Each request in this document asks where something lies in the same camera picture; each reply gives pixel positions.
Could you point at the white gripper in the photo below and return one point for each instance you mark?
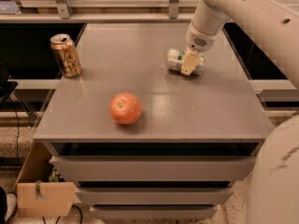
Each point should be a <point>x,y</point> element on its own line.
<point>199,38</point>

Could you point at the white green 7up can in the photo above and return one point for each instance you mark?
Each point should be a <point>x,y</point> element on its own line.
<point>174,59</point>

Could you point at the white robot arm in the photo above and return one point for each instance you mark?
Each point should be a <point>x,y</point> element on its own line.
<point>274,188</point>

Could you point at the red apple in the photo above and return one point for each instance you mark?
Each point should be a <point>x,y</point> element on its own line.
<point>125,108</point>

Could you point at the gold soda can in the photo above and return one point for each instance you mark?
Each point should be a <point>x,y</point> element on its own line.
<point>65,54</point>

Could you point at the grey drawer cabinet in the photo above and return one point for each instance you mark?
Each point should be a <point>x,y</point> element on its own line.
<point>195,137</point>

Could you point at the cardboard box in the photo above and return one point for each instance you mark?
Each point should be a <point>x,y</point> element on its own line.
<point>36,196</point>

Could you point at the white shoe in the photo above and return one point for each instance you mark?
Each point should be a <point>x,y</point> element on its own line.
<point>9,206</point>

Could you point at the metal shelf frame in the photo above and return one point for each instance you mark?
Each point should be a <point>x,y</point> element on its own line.
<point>96,11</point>

